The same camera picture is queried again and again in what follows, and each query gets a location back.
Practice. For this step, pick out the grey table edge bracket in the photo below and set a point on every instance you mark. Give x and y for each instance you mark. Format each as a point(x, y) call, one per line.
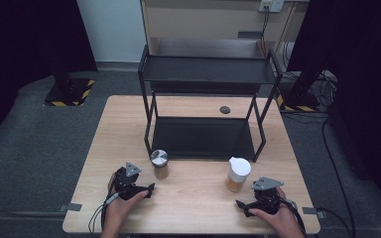
point(71, 207)
point(311, 211)

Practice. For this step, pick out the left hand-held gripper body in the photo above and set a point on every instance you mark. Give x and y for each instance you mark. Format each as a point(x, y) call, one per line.
point(125, 185)

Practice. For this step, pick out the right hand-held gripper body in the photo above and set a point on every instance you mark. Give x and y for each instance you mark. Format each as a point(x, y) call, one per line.
point(267, 198)

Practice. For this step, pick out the glass jar with silver lid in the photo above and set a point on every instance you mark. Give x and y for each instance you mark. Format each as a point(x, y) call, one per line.
point(159, 163)

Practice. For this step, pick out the person's right hand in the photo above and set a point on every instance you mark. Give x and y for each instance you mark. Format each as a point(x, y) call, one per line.
point(282, 221)

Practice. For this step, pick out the round black table grommet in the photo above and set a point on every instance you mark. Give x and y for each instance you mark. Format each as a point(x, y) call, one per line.
point(225, 109)

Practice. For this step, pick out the black stand with striped base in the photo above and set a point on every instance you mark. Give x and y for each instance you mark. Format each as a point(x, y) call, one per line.
point(299, 99)
point(69, 92)

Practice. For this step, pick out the black metal two-tier shelf rack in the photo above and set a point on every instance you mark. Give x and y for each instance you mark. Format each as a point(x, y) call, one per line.
point(208, 69)

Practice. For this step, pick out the dark curtain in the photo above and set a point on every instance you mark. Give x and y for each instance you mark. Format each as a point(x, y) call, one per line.
point(20, 43)
point(367, 66)

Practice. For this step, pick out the white wall power outlet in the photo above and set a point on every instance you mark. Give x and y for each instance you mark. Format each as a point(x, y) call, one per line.
point(271, 5)

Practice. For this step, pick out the light wooden cabinet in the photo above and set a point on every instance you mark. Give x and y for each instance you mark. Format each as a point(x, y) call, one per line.
point(195, 20)

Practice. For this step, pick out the person's left hand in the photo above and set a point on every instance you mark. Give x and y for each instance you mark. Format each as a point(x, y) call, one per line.
point(119, 211)

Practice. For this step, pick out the glass jar with white lid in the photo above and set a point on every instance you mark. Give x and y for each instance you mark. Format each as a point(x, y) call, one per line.
point(238, 170)

